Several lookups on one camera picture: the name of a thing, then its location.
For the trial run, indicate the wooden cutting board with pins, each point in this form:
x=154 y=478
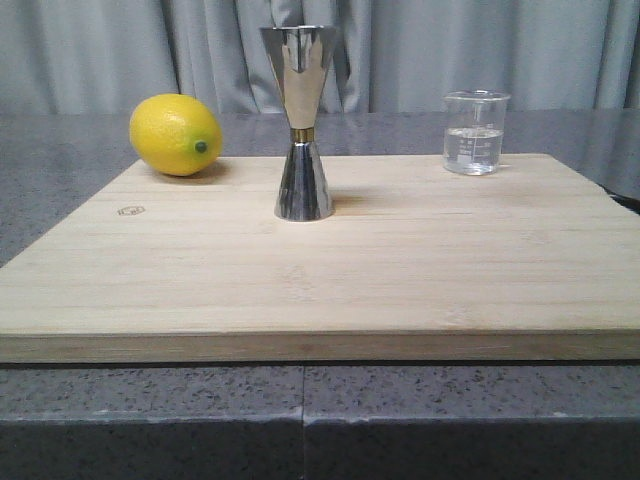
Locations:
x=534 y=262

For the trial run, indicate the glass beaker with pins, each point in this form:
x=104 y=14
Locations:
x=474 y=131

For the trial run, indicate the grey curtain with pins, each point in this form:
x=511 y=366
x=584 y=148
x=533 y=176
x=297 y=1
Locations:
x=81 y=57

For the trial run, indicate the yellow lemon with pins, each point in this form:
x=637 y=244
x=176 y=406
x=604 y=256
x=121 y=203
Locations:
x=175 y=134

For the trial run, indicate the steel double jigger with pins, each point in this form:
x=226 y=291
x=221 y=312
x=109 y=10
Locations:
x=300 y=58

